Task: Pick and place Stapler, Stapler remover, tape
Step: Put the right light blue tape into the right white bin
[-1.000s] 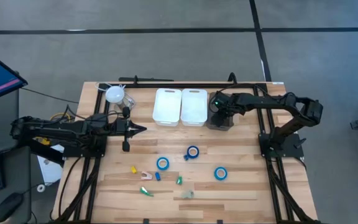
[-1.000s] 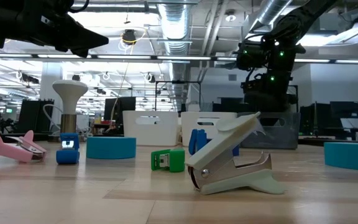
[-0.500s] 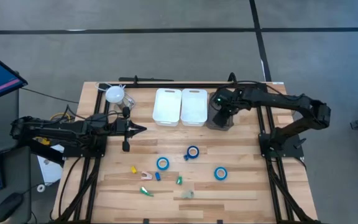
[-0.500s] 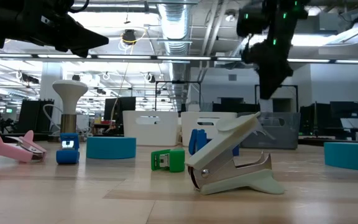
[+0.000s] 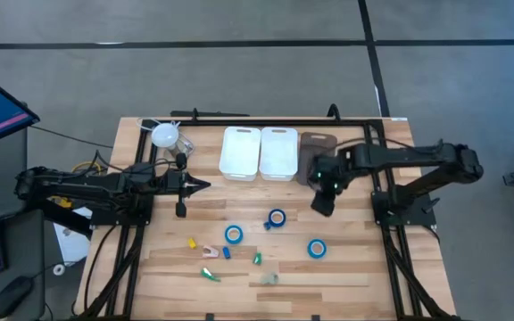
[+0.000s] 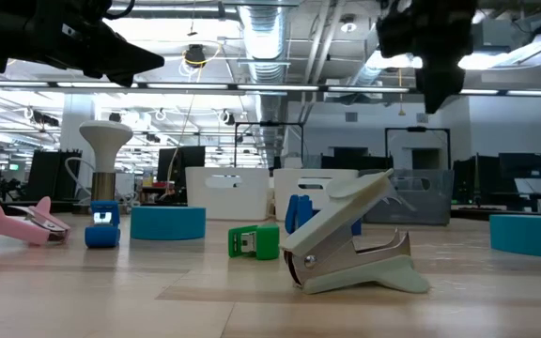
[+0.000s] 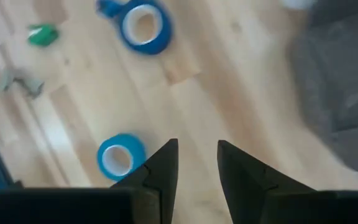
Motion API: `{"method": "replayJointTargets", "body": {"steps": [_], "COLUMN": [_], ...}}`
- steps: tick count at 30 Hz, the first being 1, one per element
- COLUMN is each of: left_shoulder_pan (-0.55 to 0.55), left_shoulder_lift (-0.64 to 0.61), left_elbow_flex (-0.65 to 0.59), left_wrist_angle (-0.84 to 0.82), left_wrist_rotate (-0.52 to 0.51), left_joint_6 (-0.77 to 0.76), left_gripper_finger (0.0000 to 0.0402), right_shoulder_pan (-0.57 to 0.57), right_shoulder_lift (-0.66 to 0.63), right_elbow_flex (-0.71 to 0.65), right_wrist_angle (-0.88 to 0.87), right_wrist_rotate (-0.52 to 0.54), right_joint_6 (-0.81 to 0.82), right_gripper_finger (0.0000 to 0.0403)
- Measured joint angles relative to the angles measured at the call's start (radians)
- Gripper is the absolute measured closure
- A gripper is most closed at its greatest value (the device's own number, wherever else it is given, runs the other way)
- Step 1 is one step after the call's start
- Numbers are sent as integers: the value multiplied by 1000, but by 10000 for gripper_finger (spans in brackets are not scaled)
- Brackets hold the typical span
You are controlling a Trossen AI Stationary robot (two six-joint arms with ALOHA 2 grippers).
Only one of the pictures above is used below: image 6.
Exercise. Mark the grey translucent plastic bin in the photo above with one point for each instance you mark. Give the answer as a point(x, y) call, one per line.
point(435, 206)

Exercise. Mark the pale green staple remover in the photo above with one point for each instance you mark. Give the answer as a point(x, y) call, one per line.
point(327, 220)

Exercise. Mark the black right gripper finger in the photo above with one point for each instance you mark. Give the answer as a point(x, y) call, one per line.
point(437, 89)

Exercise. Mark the black ceiling-hung device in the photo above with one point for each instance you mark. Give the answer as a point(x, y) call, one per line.
point(195, 54)

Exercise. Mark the white plastic bin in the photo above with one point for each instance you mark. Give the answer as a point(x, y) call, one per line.
point(251, 202)
point(298, 178)

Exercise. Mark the black background equipment row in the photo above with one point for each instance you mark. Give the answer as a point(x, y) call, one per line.
point(350, 159)

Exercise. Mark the black partition panels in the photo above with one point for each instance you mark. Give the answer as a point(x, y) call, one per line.
point(54, 173)

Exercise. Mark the long LED light bar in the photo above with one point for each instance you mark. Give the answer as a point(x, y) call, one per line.
point(275, 87)

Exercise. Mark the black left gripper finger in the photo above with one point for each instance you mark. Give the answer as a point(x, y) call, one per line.
point(122, 80)
point(120, 51)

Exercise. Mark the silver air duct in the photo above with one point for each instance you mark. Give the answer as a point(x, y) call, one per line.
point(266, 28)

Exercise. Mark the green mini stapler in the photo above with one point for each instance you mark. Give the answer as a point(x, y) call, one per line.
point(268, 241)

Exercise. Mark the black background monitor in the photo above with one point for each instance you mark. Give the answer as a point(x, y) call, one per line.
point(181, 162)

